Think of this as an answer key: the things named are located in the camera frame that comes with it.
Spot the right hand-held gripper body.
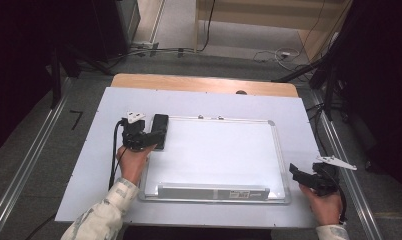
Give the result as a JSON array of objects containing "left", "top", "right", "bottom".
[{"left": 313, "top": 155, "right": 359, "bottom": 197}]

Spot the whiteboard with aluminium frame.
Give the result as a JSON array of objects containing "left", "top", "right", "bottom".
[{"left": 138, "top": 114, "right": 293, "bottom": 205}]

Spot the left hand-held gripper cable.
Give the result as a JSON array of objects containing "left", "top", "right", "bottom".
[{"left": 108, "top": 119, "right": 127, "bottom": 192}]

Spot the right hand-held gripper cable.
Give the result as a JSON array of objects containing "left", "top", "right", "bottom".
[{"left": 332, "top": 171, "right": 350, "bottom": 224}]

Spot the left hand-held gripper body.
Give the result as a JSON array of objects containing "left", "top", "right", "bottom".
[{"left": 120, "top": 111, "right": 150, "bottom": 153}]

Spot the grey power strip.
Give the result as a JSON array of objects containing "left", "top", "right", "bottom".
[{"left": 132, "top": 40, "right": 161, "bottom": 56}]

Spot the large white base panel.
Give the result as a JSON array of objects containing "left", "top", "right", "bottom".
[{"left": 54, "top": 86, "right": 322, "bottom": 230}]

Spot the dark curtain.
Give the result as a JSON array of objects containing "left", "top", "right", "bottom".
[
  {"left": 0, "top": 0, "right": 94, "bottom": 158},
  {"left": 340, "top": 0, "right": 402, "bottom": 208}
]

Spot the grey floor cable bundle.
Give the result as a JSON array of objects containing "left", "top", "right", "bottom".
[{"left": 105, "top": 45, "right": 197, "bottom": 63}]

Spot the black metal stand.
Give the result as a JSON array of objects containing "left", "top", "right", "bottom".
[
  {"left": 50, "top": 42, "right": 114, "bottom": 110},
  {"left": 271, "top": 49, "right": 341, "bottom": 122}
]

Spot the black cable beside rail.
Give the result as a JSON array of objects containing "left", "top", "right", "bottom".
[{"left": 306, "top": 102, "right": 327, "bottom": 158}]

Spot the black floor cable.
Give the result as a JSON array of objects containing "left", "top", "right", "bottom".
[{"left": 23, "top": 212, "right": 57, "bottom": 240}]

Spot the black whiteboard eraser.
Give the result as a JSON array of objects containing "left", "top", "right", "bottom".
[{"left": 150, "top": 113, "right": 170, "bottom": 151}]

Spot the black cabinet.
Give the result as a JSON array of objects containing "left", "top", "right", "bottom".
[{"left": 88, "top": 0, "right": 142, "bottom": 63}]

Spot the person's left hand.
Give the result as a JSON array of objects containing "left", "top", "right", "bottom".
[{"left": 115, "top": 143, "right": 157, "bottom": 186}]

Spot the white floor cable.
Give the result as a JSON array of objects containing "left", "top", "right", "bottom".
[{"left": 253, "top": 46, "right": 303, "bottom": 73}]

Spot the person's right hand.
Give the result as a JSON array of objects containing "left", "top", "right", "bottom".
[{"left": 298, "top": 184, "right": 344, "bottom": 227}]

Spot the wooden table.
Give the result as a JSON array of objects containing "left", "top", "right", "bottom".
[{"left": 110, "top": 73, "right": 300, "bottom": 99}]

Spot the light wooden furniture frame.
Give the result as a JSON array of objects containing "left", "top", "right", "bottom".
[{"left": 192, "top": 0, "right": 354, "bottom": 62}]

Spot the hand-held gripper cable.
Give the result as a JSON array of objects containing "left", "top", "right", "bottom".
[
  {"left": 108, "top": 119, "right": 127, "bottom": 192},
  {"left": 332, "top": 171, "right": 350, "bottom": 224}
]

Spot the black hanging cable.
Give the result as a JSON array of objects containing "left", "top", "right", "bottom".
[{"left": 196, "top": 0, "right": 218, "bottom": 53}]

